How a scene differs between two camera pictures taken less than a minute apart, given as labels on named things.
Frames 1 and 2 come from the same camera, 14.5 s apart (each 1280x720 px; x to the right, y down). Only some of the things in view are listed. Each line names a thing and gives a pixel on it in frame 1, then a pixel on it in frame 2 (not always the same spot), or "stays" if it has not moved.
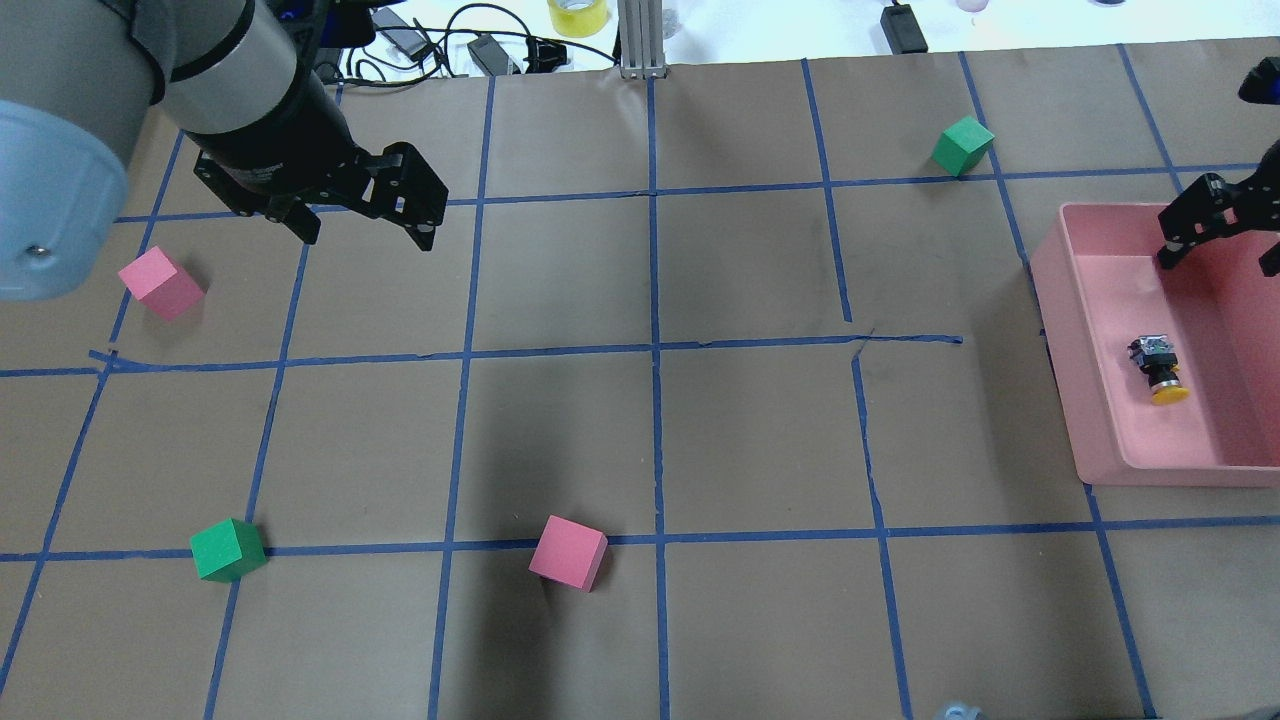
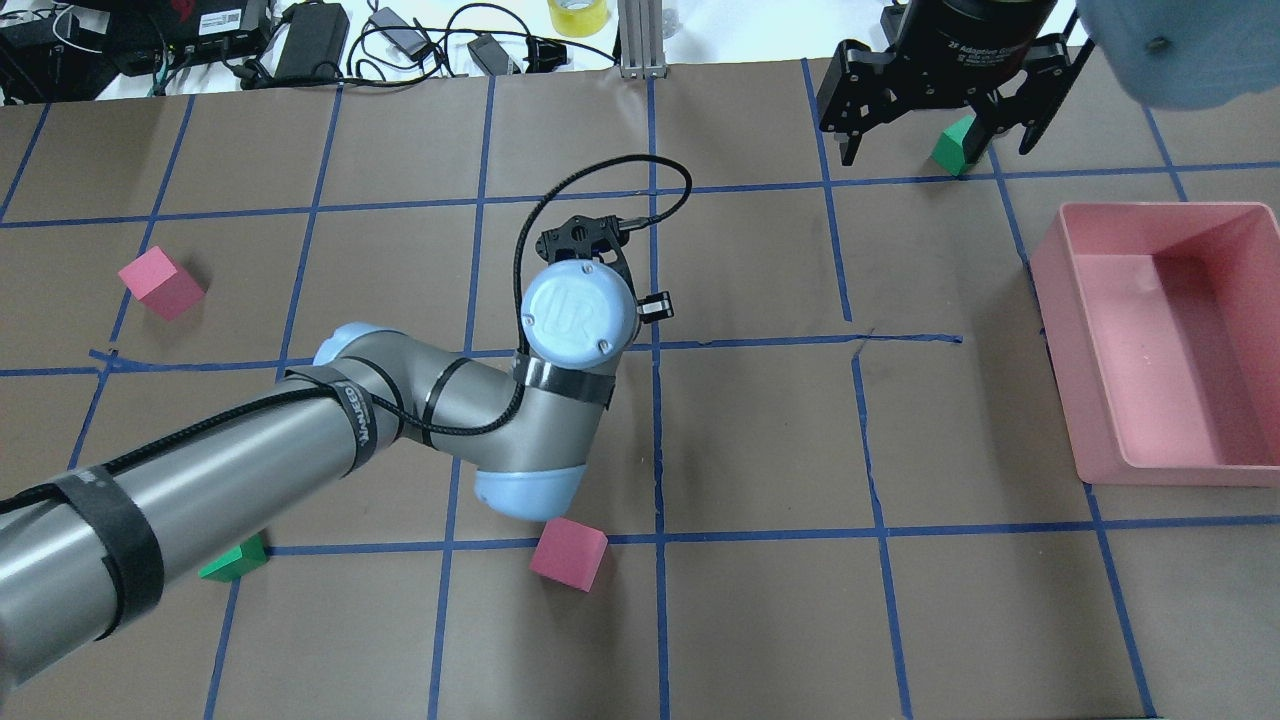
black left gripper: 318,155 → 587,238
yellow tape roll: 578,18 stays
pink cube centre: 569,553 stays
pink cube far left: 158,285 stays
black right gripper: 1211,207 → 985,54
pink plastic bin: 1099,285 stays
